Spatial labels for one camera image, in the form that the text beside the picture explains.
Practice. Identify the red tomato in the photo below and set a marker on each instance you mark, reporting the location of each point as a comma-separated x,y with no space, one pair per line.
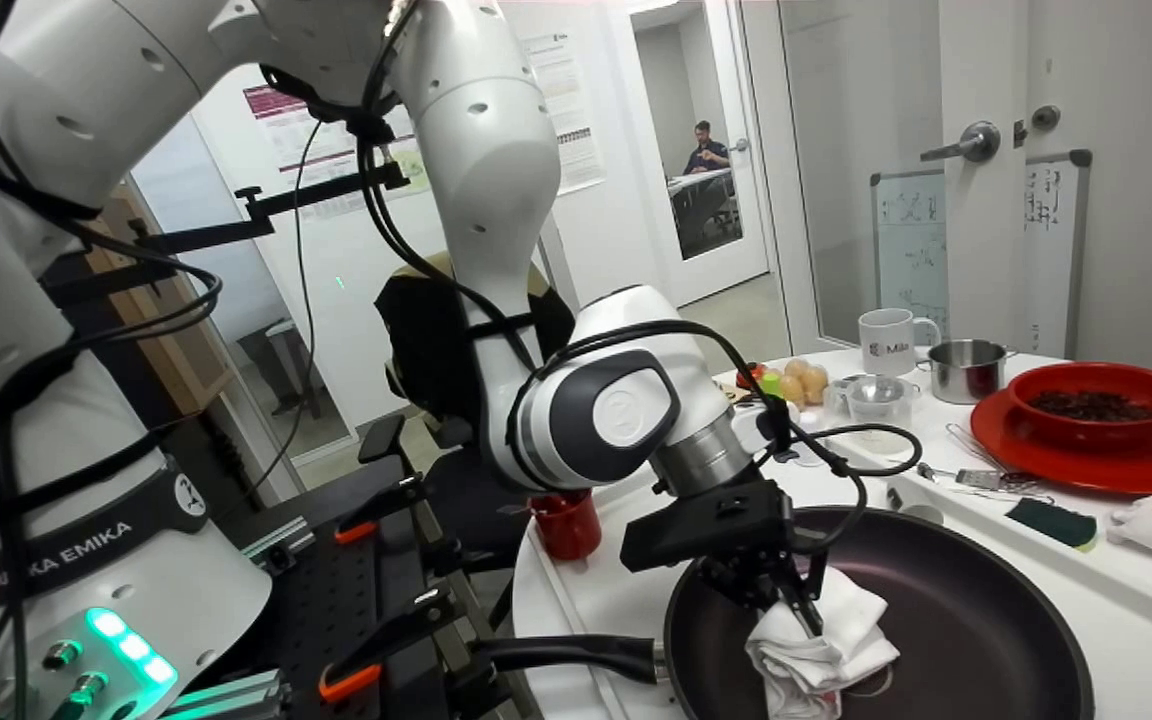
747,382

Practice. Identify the door lock knob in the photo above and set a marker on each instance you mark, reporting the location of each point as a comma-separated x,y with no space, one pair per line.
1043,124

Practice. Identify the white cloth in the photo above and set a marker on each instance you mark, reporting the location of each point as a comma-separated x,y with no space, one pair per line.
820,653

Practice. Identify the white mug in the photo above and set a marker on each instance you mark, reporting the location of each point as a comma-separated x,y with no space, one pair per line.
891,344

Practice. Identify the black camera mount rod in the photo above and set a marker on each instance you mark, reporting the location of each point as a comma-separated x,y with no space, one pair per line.
200,235

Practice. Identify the shallow steel bowl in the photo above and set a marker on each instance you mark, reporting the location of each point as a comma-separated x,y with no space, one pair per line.
870,391

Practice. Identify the light wooden board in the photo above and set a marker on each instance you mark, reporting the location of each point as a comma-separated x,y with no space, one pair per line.
163,334

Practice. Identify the small standing whiteboard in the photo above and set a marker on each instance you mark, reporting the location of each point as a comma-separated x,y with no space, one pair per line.
1055,253
911,247

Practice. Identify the red measuring cup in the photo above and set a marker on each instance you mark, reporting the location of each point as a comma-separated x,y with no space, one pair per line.
569,527

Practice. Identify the distant person at desk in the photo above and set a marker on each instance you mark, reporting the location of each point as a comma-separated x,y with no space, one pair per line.
704,150

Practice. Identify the dark beans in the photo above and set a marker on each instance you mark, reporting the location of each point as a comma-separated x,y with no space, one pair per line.
1093,407

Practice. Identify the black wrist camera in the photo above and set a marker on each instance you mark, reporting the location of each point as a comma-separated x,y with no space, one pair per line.
708,527

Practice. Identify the poster with purple band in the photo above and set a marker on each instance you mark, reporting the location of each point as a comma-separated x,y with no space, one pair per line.
269,100

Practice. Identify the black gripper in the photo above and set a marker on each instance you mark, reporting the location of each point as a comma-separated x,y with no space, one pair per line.
760,570

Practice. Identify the red colander bowl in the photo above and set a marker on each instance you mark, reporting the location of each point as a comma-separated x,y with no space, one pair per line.
1136,469

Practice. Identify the long white bar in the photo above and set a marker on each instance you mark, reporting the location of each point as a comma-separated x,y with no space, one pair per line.
1043,543

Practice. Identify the white paper notice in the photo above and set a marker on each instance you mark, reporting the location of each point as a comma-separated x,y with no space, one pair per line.
576,135

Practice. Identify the clear plastic cup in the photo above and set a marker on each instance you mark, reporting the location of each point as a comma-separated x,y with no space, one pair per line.
884,416

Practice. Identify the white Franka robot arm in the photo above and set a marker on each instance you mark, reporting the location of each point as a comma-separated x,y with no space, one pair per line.
482,160

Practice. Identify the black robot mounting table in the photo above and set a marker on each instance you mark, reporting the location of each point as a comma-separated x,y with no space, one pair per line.
298,626

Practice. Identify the green squeeze bottle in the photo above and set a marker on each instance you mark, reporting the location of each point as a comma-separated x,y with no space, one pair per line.
774,386

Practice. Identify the grey marker pen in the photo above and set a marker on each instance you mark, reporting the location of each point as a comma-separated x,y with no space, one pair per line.
960,475

